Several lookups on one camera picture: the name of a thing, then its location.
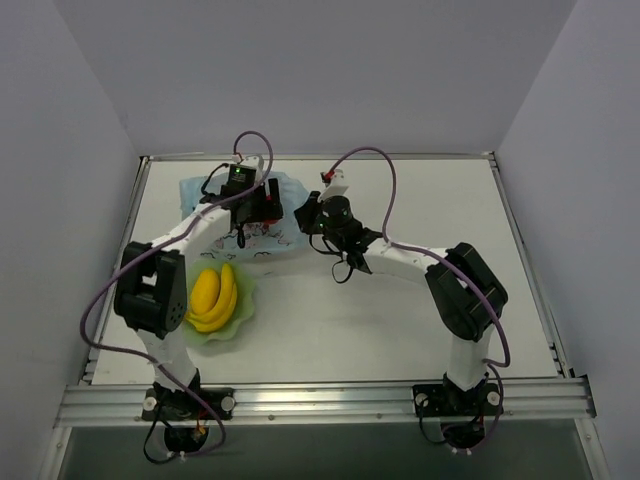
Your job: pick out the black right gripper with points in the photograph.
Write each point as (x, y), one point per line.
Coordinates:
(307, 215)

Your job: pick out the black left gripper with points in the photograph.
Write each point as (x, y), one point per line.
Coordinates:
(267, 203)

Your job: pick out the light blue plastic bag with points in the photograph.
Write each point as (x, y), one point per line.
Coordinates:
(260, 239)

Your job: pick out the yellow fake banana bunch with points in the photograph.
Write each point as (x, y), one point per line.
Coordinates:
(223, 310)

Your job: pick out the yellow fake mango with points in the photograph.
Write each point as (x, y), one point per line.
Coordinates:
(205, 292)

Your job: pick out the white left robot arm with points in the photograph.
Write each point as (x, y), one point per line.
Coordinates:
(151, 291)

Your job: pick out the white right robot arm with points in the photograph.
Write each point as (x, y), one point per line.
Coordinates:
(468, 297)

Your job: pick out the green scalloped glass bowl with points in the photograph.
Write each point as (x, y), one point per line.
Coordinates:
(244, 308)

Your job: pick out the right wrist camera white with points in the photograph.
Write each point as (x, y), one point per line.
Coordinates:
(335, 184)

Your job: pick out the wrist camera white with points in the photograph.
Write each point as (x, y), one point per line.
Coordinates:
(335, 184)
(240, 163)

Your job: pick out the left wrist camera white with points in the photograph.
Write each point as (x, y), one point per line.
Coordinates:
(240, 163)

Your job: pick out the aluminium table edge rail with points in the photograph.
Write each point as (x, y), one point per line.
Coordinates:
(210, 157)

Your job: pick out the front aluminium frame rail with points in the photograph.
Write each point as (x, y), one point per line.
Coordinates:
(325, 403)

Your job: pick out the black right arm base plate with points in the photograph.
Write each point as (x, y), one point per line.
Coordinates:
(437, 400)

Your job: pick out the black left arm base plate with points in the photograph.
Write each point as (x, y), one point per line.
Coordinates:
(179, 406)

